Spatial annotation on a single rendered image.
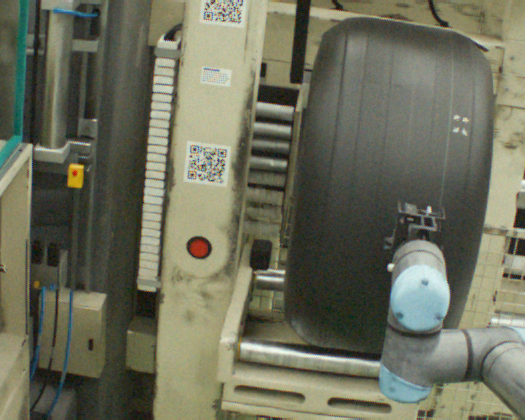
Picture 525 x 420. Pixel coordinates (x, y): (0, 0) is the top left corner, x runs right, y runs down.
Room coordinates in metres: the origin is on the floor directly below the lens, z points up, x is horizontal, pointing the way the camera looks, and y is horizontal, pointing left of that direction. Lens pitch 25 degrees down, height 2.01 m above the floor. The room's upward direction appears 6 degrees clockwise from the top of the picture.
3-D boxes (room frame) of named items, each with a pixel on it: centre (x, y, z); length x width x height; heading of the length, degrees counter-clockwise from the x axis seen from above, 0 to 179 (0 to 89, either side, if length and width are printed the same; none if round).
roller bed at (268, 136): (2.36, 0.01, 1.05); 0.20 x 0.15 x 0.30; 86
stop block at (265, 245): (2.08, -0.04, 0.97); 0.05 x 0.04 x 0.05; 176
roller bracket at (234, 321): (1.98, -0.01, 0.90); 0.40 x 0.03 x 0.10; 176
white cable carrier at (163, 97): (1.94, 0.16, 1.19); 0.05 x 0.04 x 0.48; 176
